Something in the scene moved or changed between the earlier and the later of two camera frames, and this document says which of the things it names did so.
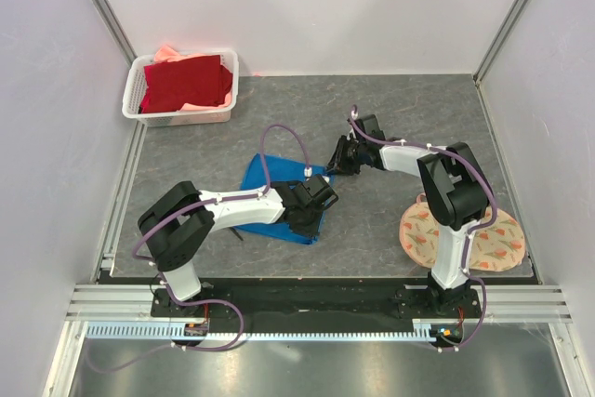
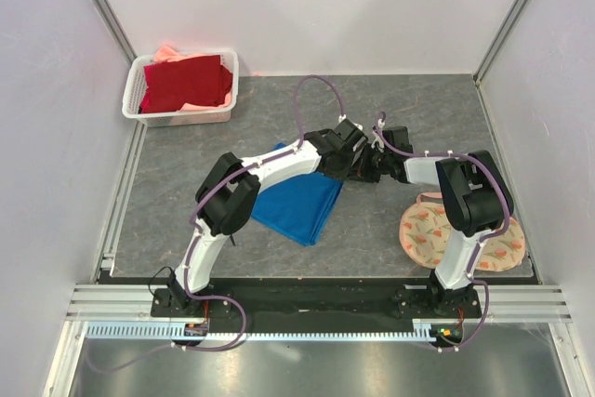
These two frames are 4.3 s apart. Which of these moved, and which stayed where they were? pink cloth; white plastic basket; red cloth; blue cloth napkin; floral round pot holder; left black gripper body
Moved: left black gripper body; blue cloth napkin
Stayed: pink cloth; red cloth; floral round pot holder; white plastic basket
